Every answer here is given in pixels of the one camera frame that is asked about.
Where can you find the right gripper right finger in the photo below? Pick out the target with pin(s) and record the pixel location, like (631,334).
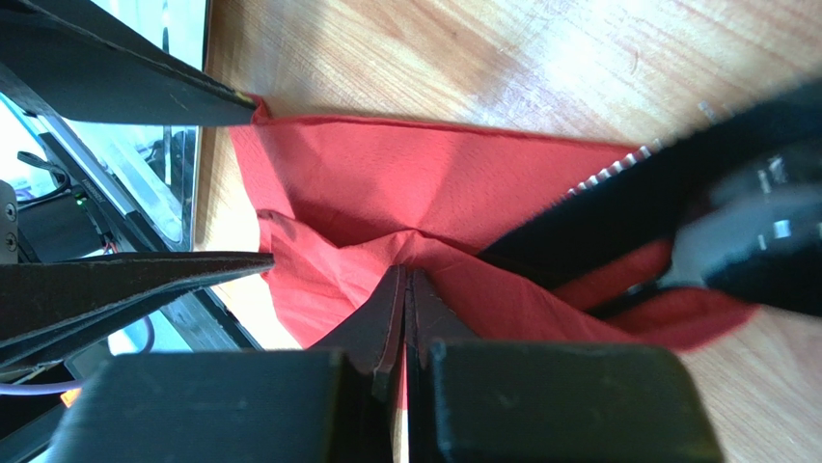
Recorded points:
(427,318)

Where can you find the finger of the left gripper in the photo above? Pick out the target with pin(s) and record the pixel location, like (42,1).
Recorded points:
(50,311)
(75,60)

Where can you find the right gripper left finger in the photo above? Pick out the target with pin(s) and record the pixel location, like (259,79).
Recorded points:
(370,342)

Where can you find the red paper napkin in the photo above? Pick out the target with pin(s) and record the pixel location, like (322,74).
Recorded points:
(340,199)

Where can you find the black knife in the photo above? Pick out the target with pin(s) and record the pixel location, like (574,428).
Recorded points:
(618,215)

